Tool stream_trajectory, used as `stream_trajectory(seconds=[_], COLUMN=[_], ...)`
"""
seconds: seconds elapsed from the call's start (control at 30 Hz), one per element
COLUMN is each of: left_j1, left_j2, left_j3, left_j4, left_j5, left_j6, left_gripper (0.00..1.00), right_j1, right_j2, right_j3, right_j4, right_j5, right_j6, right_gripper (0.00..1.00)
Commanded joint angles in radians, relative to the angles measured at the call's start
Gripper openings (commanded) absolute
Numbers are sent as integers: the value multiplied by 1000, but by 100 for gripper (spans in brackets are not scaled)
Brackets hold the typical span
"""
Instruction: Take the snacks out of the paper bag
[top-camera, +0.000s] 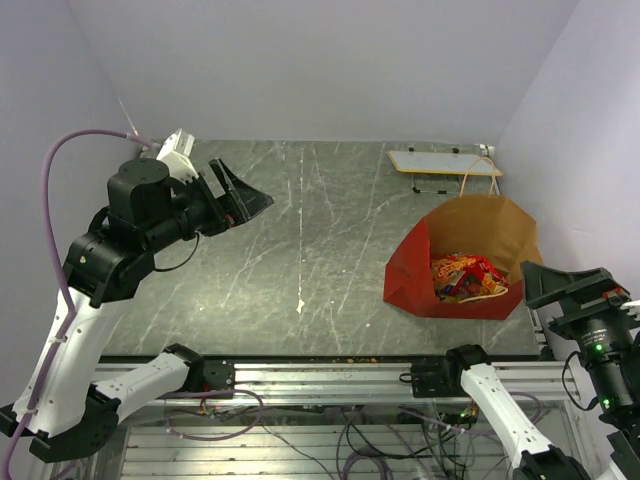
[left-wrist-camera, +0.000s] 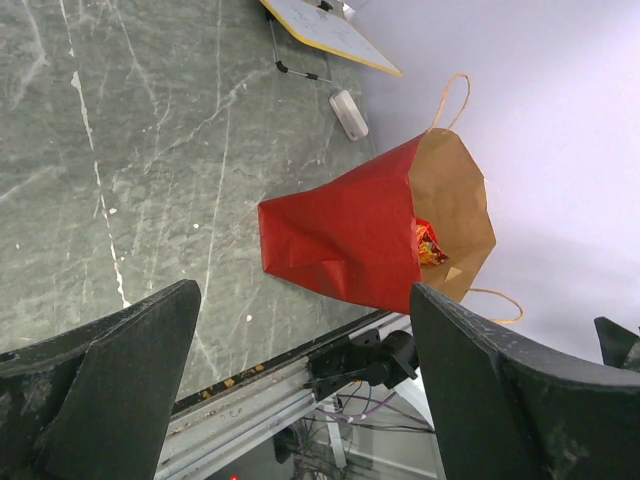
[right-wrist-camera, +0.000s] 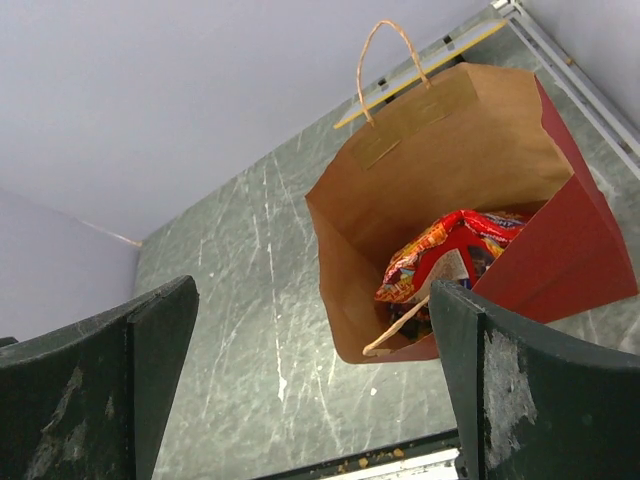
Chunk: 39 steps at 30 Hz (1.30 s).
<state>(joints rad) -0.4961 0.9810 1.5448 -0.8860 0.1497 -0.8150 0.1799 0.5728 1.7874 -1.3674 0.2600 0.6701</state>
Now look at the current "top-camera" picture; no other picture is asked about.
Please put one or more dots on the small whiteboard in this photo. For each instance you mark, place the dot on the small whiteboard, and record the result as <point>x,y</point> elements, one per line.
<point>415,162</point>

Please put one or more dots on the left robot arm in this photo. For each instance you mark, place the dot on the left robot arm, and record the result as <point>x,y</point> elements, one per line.
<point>65,413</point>

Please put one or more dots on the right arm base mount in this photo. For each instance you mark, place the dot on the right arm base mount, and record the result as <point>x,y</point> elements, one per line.
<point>433,378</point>

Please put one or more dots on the black marker pen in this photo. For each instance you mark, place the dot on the black marker pen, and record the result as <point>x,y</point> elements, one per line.
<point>435,192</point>

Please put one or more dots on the red candy snack bag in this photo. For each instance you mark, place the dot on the red candy snack bag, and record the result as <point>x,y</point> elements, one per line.
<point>462,278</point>

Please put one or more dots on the aluminium frame rail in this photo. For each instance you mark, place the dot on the aluminium frame rail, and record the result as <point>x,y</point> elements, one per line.
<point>357,382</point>

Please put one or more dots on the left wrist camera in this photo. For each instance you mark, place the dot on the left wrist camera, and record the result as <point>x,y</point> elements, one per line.
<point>175,154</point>

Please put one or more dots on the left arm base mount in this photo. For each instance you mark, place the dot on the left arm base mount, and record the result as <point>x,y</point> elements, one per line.
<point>218,375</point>

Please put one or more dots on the red paper bag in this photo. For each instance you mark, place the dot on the red paper bag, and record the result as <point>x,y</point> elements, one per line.
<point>489,225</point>

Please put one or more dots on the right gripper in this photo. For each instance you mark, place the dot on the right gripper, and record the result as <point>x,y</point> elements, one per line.
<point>593,291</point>

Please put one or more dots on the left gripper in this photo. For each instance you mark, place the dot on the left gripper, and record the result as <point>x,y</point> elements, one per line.
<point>248,201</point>

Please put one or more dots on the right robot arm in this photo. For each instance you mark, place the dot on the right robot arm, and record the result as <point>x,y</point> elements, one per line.
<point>614,374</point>

